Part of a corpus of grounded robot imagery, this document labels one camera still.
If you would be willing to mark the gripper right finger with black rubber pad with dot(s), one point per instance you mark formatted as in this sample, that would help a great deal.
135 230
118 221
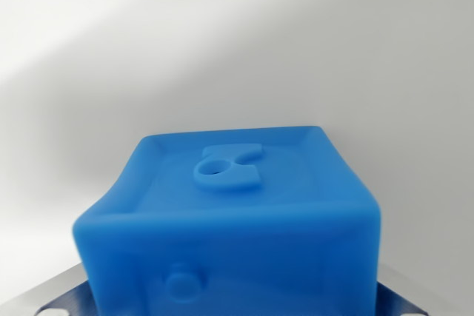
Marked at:
414 299

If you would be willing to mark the gripper left finger with black rubber pad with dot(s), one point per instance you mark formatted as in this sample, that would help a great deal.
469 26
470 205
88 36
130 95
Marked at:
44 295

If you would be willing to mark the blue rubber cube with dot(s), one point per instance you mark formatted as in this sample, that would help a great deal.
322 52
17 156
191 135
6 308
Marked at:
229 234

